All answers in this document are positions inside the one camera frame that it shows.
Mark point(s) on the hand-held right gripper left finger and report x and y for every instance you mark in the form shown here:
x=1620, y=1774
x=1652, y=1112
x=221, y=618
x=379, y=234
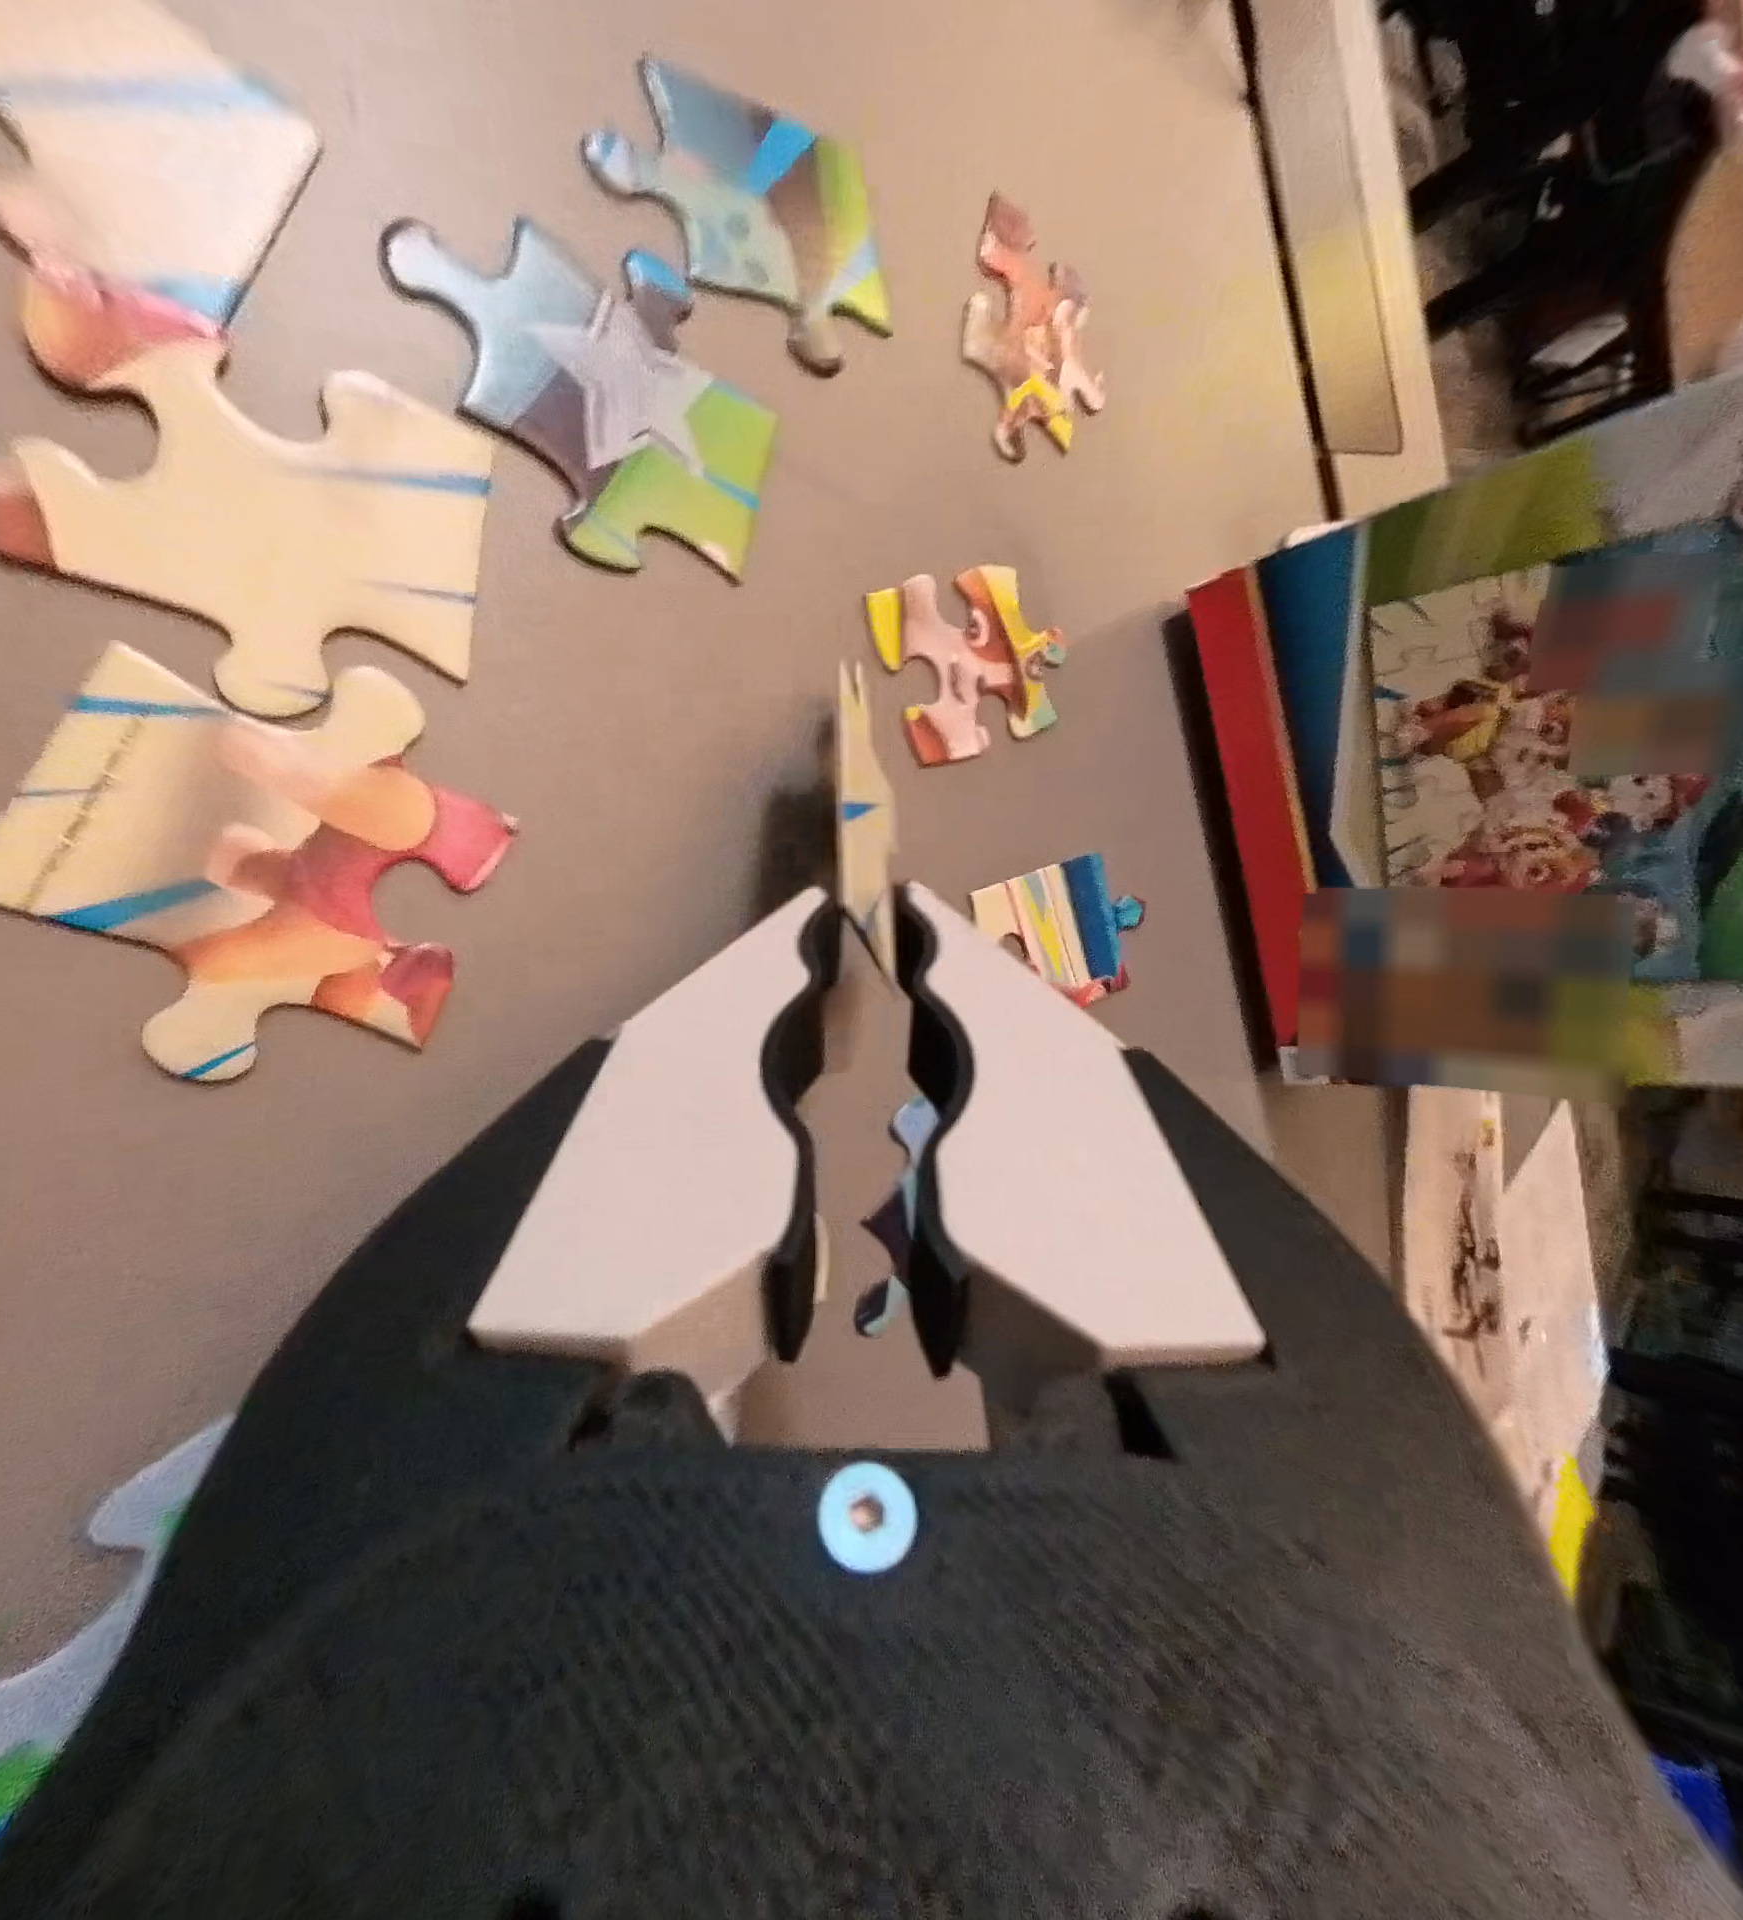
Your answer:
x=644, y=1185

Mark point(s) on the jigsaw puzzle piece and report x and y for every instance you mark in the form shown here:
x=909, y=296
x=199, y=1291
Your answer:
x=866, y=809

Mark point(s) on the dark chair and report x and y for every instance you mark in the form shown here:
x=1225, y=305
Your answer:
x=1547, y=194

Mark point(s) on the printed jigsaw puzzle box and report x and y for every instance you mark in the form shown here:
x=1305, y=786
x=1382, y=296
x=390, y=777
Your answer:
x=1471, y=527

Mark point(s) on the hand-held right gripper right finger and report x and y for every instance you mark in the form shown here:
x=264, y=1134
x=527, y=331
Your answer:
x=1079, y=1185

